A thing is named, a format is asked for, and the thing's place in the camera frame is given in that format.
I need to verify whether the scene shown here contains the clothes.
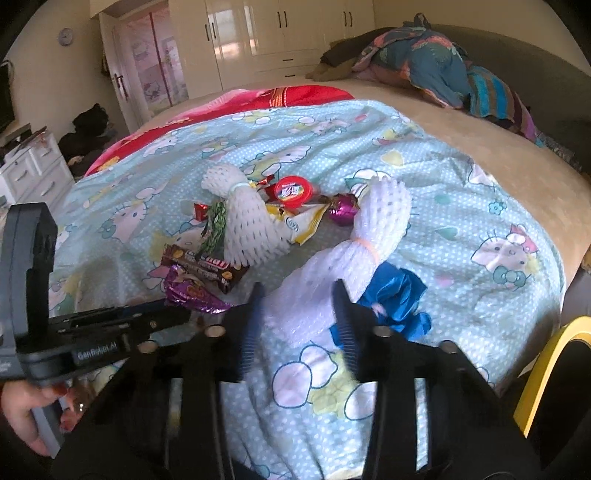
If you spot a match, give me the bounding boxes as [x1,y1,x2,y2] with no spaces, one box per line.
[263,175,414,348]

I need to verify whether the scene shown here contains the yellow rimmed black bin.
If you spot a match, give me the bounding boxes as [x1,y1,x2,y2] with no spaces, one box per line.
[512,316,591,444]

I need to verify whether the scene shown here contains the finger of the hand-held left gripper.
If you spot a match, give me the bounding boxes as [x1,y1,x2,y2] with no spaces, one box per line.
[108,300,191,346]

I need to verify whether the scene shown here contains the person's left hand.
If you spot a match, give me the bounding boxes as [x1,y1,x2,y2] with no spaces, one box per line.
[0,382,81,457]

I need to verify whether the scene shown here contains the white dresser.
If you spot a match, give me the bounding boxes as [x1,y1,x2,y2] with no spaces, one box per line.
[0,127,77,208]

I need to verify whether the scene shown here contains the brown chocolate bar wrapper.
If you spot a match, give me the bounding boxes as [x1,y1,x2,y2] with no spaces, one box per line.
[161,244,250,295]

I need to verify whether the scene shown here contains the dark brown pillow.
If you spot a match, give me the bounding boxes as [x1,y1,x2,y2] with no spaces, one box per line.
[305,37,384,81]

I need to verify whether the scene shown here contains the light blue cartoon printed blanket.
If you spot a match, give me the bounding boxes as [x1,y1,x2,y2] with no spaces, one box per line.
[48,99,568,480]

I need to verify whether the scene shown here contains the yellow snack wrapper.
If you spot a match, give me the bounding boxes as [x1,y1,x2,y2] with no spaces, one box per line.
[265,203,331,245]

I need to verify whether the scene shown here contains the white door with pink print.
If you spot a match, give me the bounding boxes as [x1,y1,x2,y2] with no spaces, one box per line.
[99,2,190,132]

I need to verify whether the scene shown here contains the purple foil candy wrapper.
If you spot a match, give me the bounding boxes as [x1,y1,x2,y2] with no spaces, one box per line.
[318,191,363,228]

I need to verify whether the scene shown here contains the red gold candy wrapper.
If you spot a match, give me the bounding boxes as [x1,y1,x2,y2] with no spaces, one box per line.
[247,173,280,192]

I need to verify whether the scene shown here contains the red round plastic lid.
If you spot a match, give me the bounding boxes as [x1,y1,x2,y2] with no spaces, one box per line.
[272,175,321,206]

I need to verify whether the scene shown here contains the purple foil cone wrapper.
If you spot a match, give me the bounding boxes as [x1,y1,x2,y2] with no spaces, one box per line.
[163,264,234,315]

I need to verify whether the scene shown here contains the black television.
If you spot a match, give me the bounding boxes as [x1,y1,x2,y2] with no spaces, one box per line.
[0,60,17,134]

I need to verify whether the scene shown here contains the grey headboard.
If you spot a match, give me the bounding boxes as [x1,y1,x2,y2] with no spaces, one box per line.
[429,23,591,171]

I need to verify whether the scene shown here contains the cream wardrobe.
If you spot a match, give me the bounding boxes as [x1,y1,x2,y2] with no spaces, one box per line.
[168,0,377,90]

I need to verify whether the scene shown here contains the blue foil bag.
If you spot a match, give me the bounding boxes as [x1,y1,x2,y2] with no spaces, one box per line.
[358,265,432,342]

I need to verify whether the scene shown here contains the small white foam fruit net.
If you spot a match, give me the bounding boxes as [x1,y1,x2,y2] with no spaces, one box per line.
[201,162,294,267]

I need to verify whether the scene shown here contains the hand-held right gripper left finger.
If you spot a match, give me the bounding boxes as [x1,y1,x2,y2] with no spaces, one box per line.
[51,281,267,480]

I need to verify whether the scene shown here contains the black bag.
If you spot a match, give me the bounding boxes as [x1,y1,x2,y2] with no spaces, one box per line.
[58,104,121,178]

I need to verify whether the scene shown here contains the colourful quilt pile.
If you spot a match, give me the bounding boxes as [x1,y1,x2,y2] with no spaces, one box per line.
[351,14,546,148]

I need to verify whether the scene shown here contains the beige bed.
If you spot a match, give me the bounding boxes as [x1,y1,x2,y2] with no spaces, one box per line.
[134,76,591,287]

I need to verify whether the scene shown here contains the green patterned wrapper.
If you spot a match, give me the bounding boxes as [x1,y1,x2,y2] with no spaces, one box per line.
[196,200,229,259]

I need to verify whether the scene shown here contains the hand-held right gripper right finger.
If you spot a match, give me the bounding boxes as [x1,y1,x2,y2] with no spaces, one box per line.
[329,278,542,480]

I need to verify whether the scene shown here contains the red blanket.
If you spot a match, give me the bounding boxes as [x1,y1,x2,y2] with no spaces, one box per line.
[85,85,356,178]

